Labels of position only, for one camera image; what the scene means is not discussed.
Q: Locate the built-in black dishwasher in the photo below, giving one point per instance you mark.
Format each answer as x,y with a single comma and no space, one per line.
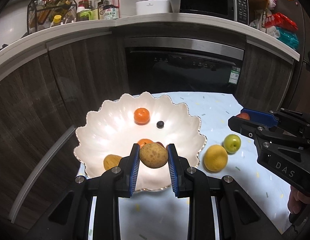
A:
174,64

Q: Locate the soy sauce bottle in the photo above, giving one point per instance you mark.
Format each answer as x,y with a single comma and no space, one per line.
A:
111,9

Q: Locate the green lidded jar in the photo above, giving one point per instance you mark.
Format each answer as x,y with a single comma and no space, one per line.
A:
83,14

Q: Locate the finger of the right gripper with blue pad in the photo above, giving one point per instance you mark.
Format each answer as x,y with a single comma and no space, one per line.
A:
244,127
263,118

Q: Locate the green apple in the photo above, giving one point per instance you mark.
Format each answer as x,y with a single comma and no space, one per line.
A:
232,143

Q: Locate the dark refrigerator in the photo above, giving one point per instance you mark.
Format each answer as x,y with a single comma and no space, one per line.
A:
298,96

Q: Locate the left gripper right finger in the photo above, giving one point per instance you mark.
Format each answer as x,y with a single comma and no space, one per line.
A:
218,207

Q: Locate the black microwave oven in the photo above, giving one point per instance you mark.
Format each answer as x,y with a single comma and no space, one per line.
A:
234,10

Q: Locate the white scalloped ceramic bowl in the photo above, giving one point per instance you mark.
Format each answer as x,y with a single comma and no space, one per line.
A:
112,130

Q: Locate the orange mandarin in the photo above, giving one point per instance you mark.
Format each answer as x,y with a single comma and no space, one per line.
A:
141,116
143,142

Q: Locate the dark blueberry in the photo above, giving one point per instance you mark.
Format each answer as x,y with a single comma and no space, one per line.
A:
160,124

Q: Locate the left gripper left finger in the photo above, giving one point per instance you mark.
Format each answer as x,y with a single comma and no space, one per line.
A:
68,217

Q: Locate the yellow grapefruit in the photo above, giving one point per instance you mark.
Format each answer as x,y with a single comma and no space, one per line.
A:
215,158

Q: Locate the brown longan fruit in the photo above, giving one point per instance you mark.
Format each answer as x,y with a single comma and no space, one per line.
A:
153,155

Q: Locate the black wire spice rack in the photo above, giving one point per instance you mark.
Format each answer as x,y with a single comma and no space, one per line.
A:
43,14

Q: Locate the yellow-brown mango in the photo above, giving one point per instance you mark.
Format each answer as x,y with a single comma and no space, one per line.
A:
111,161

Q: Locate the person right hand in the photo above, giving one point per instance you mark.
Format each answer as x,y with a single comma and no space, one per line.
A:
296,199

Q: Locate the teal snack bag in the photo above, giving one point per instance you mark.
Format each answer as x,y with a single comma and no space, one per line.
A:
287,37

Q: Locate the red snack bag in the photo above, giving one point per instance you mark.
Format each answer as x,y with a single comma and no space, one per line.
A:
282,21

